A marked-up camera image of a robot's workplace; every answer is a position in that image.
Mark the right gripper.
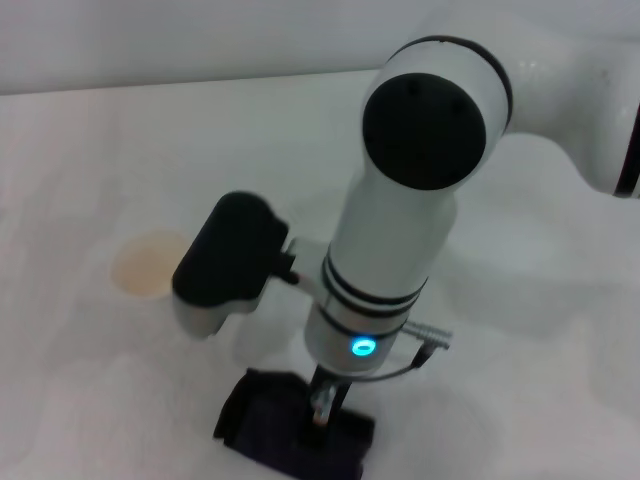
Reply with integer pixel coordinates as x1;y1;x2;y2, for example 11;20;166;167
307;365;352;427

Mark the dark purple rag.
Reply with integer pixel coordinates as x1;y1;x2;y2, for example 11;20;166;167
213;368;378;480

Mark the white paper cup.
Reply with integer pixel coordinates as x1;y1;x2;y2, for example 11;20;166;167
109;229;192;300

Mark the thin black cable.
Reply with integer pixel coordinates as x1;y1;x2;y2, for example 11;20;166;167
349;344;437;382

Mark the silver cable connector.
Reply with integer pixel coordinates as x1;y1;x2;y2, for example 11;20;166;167
401;322;455;352

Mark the black and white wrist camera box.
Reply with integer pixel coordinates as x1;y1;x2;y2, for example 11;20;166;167
170;190;301;342

